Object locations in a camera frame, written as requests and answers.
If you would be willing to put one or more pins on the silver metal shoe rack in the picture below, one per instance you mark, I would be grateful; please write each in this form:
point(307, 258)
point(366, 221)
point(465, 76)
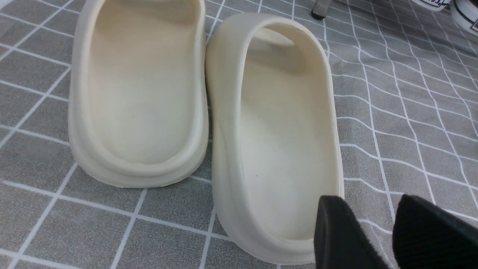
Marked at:
point(320, 8)

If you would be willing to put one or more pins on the right cream foam slipper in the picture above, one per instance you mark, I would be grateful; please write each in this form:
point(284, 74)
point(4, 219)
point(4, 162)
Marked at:
point(275, 147)

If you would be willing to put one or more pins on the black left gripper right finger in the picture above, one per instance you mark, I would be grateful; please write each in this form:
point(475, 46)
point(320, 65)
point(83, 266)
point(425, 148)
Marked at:
point(426, 236)

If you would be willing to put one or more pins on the left cream foam slipper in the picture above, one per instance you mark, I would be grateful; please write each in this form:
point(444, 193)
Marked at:
point(138, 108)

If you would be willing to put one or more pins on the left black canvas sneaker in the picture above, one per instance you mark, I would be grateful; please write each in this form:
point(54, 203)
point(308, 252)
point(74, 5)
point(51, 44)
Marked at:
point(433, 5)

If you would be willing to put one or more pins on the right black canvas sneaker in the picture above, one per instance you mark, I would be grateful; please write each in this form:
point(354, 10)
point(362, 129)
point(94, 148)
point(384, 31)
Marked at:
point(465, 14)

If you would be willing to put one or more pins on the cream foam slipper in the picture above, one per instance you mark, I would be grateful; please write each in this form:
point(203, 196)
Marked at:
point(138, 108)
point(275, 147)

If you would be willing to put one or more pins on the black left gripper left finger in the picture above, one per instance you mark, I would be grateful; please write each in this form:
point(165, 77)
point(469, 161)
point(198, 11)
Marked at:
point(339, 241)

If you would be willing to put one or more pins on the black canvas sneaker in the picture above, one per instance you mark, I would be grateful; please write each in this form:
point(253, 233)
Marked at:
point(433, 5)
point(465, 14)

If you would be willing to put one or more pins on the grey checked tablecloth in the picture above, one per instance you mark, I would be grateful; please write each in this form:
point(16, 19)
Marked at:
point(405, 85)

